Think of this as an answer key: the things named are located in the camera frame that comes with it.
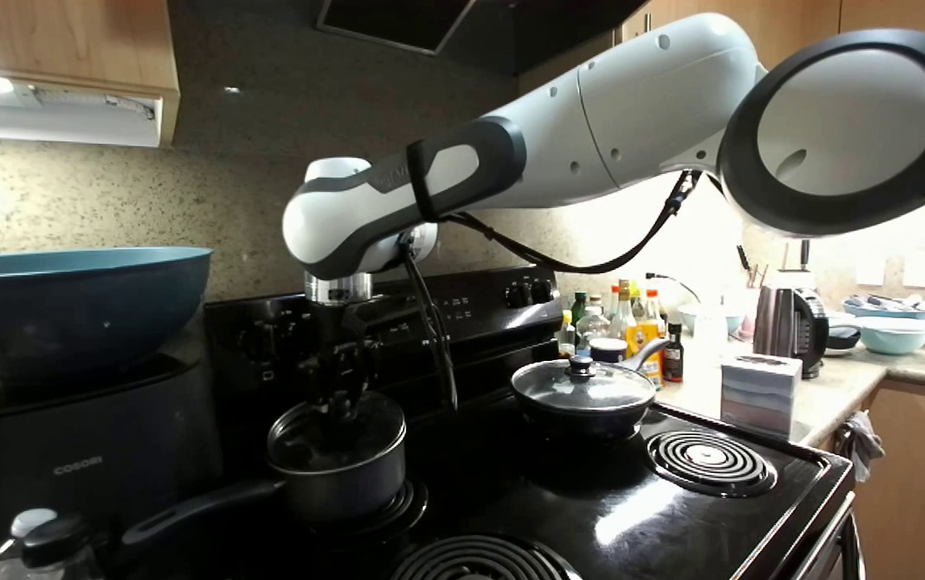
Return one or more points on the light blue bowl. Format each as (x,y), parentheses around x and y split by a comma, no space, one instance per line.
(892,337)

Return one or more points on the wooden wall cabinet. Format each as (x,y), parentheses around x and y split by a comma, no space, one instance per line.
(51,32)
(804,14)

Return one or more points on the under cabinet light strip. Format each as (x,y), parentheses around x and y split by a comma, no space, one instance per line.
(51,115)

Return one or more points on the glass frying pan lid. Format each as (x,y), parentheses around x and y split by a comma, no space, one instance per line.
(591,389)

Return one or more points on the black Samsung appliance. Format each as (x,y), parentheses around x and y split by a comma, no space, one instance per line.
(75,453)

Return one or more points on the black steel electric kettle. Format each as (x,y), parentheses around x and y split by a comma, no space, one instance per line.
(793,328)

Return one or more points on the coil stove burner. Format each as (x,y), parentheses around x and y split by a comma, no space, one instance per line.
(480,561)
(708,461)

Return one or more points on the black frying pan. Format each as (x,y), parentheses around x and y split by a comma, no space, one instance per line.
(577,415)

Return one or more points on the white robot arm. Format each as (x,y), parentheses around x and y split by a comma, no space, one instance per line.
(611,118)

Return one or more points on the yellow label oil bottle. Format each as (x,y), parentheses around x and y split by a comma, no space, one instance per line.
(647,328)

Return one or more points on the hanging kitchen towel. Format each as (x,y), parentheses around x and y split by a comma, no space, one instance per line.
(859,445)

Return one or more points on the white box on counter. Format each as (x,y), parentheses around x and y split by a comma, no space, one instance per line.
(762,393)

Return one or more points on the steel range hood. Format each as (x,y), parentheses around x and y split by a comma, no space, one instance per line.
(396,19)

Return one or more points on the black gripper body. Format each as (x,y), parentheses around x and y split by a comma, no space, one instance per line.
(339,343)

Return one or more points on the black electric stove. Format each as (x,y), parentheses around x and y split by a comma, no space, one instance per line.
(545,503)

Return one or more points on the dark glass bottle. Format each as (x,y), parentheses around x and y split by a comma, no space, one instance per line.
(670,359)

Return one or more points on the clear bottle white cap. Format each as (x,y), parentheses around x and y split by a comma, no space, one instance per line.
(31,522)

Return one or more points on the green cap bottle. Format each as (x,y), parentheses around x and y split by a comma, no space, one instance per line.
(577,312)

